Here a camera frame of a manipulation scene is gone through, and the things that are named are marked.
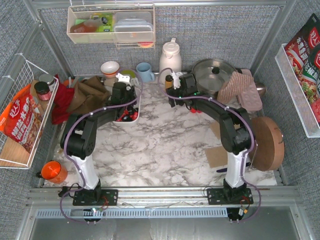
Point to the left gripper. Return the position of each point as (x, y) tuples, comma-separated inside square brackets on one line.
[(126, 113)]

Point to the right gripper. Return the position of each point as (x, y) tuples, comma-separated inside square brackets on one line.
[(172, 95)]

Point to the pink striped cloth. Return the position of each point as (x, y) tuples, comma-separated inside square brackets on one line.
[(237, 83)]

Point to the red coffee capsule cluster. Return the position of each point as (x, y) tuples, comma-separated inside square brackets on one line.
[(192, 110)]

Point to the brown cardboard square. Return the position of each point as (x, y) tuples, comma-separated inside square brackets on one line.
[(215, 128)]

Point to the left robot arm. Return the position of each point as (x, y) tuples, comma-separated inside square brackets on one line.
[(79, 136)]

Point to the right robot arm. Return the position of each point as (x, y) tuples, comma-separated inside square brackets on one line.
[(236, 134)]

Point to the white rectangular storage basket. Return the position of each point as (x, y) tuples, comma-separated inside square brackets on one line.
[(130, 110)]

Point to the white mesh basket right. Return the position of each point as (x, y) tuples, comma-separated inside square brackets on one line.
[(302, 107)]

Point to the green lidded white cup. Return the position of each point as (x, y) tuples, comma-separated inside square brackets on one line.
[(133, 78)]

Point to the orange spice bottle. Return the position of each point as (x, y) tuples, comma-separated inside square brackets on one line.
[(168, 81)]

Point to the steel pot with glass lid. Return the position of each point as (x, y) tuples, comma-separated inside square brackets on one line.
[(212, 74)]

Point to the white orange striped bowl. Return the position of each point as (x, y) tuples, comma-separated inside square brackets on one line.
[(110, 69)]

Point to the brown cloth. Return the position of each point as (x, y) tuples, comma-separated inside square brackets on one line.
[(89, 95)]

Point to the blue mug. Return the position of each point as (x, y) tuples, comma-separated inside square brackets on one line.
[(144, 70)]

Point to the white thermos jug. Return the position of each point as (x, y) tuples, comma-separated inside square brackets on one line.
[(171, 56)]

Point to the pink yellow sponge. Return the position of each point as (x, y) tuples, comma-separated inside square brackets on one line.
[(146, 45)]

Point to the red cloth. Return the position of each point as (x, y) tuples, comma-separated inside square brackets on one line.
[(66, 101)]

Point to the pink egg tray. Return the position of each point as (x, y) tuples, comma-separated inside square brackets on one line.
[(248, 97)]

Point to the green labelled packet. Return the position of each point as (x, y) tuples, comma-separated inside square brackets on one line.
[(107, 22)]

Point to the clear plastic container stack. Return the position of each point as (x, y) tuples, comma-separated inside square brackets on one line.
[(133, 26)]

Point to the steel cup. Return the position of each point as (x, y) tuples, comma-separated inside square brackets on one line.
[(261, 88)]

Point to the silver lid glass jar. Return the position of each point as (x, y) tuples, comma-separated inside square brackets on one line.
[(49, 79)]

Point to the brown cardboard sheet right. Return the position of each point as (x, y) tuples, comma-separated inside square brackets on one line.
[(216, 156)]

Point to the orange liquid bottle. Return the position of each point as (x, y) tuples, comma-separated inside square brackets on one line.
[(88, 26)]

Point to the dark lid glass jar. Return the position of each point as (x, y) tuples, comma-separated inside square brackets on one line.
[(43, 91)]

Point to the round wooden board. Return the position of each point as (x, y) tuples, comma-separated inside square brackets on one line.
[(268, 154)]

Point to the orange cup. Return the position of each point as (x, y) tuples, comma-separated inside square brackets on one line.
[(54, 172)]

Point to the orange snack bag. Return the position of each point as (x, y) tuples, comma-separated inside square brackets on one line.
[(19, 120)]

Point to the red seasoning packet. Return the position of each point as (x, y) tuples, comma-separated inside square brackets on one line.
[(303, 52)]

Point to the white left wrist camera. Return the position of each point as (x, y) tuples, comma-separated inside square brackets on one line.
[(123, 78)]

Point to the purple spatula handle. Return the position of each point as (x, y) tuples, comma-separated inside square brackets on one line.
[(223, 170)]

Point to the white wire basket left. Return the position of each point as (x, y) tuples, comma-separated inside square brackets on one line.
[(12, 154)]

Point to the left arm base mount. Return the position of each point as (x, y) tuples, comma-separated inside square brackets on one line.
[(100, 197)]

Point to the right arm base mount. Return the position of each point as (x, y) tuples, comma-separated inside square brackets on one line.
[(229, 196)]

